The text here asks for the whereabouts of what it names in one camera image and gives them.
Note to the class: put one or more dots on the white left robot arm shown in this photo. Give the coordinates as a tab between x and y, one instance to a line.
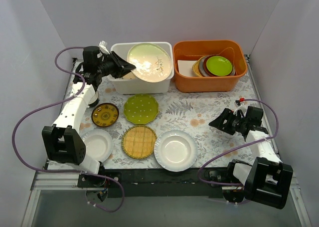
62	141

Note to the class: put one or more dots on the stack of plates in bin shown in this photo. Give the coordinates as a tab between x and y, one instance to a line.
200	69

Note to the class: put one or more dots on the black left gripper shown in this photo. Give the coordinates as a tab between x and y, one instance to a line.
115	65

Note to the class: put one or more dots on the white plastic bin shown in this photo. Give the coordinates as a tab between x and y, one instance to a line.
137	86

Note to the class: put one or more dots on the orange plastic bin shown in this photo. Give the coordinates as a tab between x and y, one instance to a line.
194	50

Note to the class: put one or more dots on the beige bird pattern plate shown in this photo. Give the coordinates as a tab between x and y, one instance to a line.
129	76

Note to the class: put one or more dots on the green dotted scalloped plate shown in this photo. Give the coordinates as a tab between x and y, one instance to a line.
141	109

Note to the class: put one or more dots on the white deep plate left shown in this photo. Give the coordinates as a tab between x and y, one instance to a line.
99	144

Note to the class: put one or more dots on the white deep plate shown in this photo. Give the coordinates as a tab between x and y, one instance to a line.
175	151
99	144

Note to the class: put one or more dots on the green plate in orange bin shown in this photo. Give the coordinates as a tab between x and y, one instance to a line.
219	66

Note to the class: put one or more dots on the small yellow black dish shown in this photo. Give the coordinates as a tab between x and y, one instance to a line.
105	115

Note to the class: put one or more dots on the white paper in orange bin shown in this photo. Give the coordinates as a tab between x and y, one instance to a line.
185	68

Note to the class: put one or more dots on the woven bamboo round plate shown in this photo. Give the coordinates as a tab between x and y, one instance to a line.
138	142

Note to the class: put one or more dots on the beige green floral plate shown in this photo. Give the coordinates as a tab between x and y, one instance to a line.
152	63

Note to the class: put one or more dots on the floral patterned table mat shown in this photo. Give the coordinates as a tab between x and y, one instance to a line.
188	112

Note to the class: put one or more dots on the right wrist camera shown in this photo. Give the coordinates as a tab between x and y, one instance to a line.
254	115

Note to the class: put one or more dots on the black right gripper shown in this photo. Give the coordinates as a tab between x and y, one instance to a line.
230	122

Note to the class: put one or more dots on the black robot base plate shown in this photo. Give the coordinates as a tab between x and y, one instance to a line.
159	182

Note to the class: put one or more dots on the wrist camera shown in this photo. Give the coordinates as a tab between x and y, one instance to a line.
92	55
254	115

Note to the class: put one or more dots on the small white dark bowl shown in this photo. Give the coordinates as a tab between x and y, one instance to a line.
94	100

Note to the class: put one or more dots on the aluminium frame rail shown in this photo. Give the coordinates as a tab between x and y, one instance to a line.
55	181

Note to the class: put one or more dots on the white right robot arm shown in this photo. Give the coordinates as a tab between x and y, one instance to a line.
266	181

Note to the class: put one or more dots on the white deep plate centre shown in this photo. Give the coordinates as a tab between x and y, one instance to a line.
175	151

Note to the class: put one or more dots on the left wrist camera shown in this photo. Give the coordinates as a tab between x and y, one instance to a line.
92	55

